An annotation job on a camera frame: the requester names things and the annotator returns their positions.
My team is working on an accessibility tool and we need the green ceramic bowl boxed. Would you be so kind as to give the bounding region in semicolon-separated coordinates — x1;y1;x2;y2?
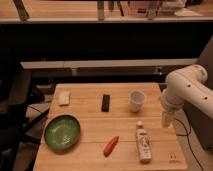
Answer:
44;115;81;151

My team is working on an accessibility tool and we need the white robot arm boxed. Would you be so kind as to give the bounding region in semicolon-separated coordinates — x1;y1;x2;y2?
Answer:
159;65;213;128

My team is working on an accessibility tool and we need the white plastic bottle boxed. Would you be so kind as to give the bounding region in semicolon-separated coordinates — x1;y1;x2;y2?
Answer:
136;121;152;164

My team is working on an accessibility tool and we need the white paper cup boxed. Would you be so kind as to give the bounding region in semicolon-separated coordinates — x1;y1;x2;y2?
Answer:
130;90;146;113

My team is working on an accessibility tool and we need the black rectangular block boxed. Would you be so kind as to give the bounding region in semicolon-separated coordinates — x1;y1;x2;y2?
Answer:
101;94;110;112

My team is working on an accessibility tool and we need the white sponge block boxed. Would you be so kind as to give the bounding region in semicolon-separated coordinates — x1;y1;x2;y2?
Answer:
58;91;70;106

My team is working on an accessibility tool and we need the black chair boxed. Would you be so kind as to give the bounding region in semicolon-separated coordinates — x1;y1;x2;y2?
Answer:
0;64;49;171

